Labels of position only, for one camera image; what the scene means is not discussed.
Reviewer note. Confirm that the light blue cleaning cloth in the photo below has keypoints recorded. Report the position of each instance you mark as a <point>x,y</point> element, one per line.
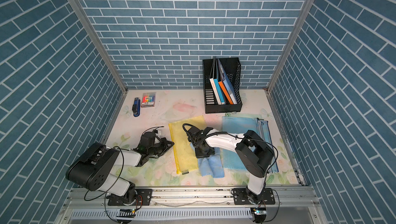
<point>212,166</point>

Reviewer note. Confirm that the blue folder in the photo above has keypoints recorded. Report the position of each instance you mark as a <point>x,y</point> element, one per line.
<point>225,79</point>

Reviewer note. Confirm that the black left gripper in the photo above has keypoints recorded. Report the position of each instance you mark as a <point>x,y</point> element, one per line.
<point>164,142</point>

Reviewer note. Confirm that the aluminium front rail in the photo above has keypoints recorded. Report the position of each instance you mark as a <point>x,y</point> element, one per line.
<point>198,205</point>

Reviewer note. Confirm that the black mesh file holder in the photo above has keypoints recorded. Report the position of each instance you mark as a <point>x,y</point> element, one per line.
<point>232,67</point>

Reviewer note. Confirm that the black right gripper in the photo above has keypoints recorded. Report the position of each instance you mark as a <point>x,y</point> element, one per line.
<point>198,155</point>

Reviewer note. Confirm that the box of coloured markers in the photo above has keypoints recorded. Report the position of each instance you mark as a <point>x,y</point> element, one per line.
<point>148,100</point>

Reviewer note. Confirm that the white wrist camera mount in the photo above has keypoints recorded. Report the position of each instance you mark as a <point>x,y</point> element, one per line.
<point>158,134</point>

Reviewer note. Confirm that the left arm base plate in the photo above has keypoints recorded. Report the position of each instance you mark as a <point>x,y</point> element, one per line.
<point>137,197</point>

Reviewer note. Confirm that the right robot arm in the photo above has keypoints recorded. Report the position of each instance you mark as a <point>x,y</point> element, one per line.
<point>255,154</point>

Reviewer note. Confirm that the clear grey document bag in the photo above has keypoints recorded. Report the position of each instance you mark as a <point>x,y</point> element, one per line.
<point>264,133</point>

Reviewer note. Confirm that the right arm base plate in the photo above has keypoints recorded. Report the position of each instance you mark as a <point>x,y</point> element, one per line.
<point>243,196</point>

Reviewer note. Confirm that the yellow mesh document bag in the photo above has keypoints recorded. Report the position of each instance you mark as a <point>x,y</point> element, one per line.
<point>185,157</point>

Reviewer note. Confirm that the white book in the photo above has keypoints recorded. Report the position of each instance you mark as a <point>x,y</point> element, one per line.
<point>213,85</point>

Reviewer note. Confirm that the green mesh document bag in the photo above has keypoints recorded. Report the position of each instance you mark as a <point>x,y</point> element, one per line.
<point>244,115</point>

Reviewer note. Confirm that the blue black stapler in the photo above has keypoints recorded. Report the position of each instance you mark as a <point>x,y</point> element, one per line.
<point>136,107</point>

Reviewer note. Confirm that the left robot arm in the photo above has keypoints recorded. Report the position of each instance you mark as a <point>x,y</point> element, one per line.
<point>92,170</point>

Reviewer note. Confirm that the teal book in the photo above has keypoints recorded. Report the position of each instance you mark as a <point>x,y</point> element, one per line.
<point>220,92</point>

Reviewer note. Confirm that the blue mesh document bag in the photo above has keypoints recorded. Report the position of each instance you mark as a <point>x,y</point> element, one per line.
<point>231,160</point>

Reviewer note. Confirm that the orange book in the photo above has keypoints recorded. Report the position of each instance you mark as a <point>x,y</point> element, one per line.
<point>225,92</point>

